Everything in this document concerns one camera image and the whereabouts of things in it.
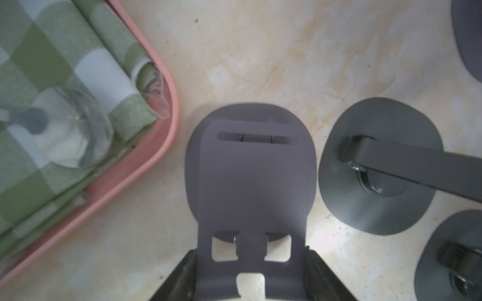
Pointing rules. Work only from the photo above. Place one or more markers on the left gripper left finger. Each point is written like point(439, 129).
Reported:
point(180, 285)

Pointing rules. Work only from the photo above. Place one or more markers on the green checkered cloth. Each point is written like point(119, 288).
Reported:
point(81, 45)

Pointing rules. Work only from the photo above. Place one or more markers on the pink tray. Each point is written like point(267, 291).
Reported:
point(141, 157)

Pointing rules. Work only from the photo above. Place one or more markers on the white handled spoon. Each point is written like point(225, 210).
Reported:
point(62, 126)

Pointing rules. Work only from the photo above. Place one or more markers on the purple phone stand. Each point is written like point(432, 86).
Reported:
point(251, 178)
point(466, 21)

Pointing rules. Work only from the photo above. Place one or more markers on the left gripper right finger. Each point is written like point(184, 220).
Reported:
point(320, 282)

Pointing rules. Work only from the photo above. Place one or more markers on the dark green phone stand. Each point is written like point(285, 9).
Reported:
point(450, 266)
point(383, 163)

